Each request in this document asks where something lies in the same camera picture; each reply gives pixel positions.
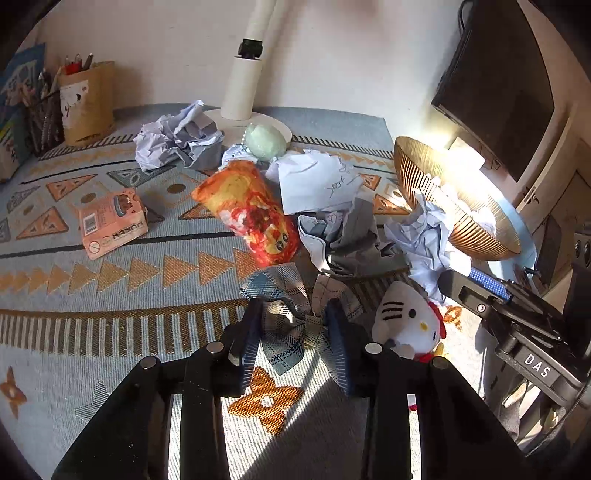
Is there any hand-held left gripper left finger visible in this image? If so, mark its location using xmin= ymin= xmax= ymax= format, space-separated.
xmin=51 ymin=298 xmax=266 ymax=480

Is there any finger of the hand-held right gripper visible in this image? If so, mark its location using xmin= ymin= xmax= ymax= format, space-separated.
xmin=438 ymin=270 xmax=511 ymax=326
xmin=468 ymin=268 xmax=514 ymax=303

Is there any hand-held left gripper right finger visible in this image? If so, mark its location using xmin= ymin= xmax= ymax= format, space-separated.
xmin=323 ymin=299 xmax=532 ymax=480

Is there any plaid fabric bow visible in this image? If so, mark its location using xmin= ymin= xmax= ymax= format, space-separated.
xmin=239 ymin=262 xmax=365 ymax=377

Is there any large white paper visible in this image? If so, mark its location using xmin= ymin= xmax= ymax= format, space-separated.
xmin=383 ymin=189 xmax=472 ymax=305

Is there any grey paper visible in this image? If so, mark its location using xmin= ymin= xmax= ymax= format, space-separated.
xmin=297 ymin=196 xmax=407 ymax=278

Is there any golden ribbed bowl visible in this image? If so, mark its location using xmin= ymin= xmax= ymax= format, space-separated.
xmin=393 ymin=136 xmax=522 ymax=261

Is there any orange snack packet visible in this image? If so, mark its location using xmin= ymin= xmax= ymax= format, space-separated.
xmin=191 ymin=159 xmax=301 ymax=268

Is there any white paper with scribbles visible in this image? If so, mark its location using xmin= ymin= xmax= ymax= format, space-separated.
xmin=265 ymin=148 xmax=365 ymax=215

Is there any white cat plush toy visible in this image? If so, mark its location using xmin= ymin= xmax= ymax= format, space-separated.
xmin=372 ymin=281 xmax=451 ymax=365

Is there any patterned blue table mat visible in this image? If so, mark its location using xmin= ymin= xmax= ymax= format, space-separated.
xmin=0 ymin=104 xmax=536 ymax=480

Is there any beige door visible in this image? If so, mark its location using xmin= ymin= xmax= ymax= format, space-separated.
xmin=508 ymin=102 xmax=591 ymax=296

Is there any white paper box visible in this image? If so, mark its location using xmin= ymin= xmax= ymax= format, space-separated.
xmin=448 ymin=136 xmax=486 ymax=171

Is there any pink card box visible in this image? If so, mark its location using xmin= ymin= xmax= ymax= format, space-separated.
xmin=78 ymin=187 xmax=149 ymax=261

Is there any black flat screen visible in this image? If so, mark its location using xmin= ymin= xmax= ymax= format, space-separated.
xmin=431 ymin=0 xmax=555 ymax=183

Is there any green plush ball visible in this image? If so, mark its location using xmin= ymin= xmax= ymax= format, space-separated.
xmin=243 ymin=122 xmax=289 ymax=162

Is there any bluish crumpled paper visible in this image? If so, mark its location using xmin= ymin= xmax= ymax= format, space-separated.
xmin=134 ymin=102 xmax=225 ymax=172

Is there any white desk lamp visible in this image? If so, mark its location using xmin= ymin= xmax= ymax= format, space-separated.
xmin=203 ymin=0 xmax=293 ymax=144

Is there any brown paper pen holder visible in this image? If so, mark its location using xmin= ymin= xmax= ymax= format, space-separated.
xmin=58 ymin=61 xmax=116 ymax=147

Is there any black mesh pen holder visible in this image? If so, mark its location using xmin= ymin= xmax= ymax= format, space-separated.
xmin=23 ymin=90 xmax=65 ymax=158

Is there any bunch of red pens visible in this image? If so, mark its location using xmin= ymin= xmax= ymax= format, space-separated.
xmin=62 ymin=52 xmax=95 ymax=75

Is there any bunch of dark pens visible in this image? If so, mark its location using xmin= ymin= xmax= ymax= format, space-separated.
xmin=37 ymin=68 xmax=62 ymax=100

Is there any blue illustrated book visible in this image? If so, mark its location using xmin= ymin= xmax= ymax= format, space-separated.
xmin=0 ymin=44 xmax=47 ymax=183

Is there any black cable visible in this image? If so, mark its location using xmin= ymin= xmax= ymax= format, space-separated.
xmin=456 ymin=0 xmax=476 ymax=35

